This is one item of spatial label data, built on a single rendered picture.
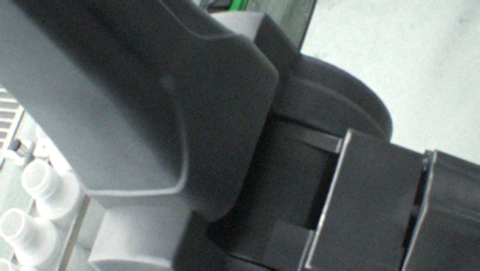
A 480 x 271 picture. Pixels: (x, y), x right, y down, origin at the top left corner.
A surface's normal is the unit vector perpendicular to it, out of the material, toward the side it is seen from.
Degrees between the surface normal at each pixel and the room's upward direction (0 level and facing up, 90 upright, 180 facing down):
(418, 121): 0
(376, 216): 30
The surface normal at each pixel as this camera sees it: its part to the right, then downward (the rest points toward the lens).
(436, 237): 0.00, -0.15
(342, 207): 0.11, -0.46
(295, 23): 0.86, 0.09
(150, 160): -0.36, 0.69
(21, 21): -0.26, 0.83
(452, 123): -0.40, -0.48
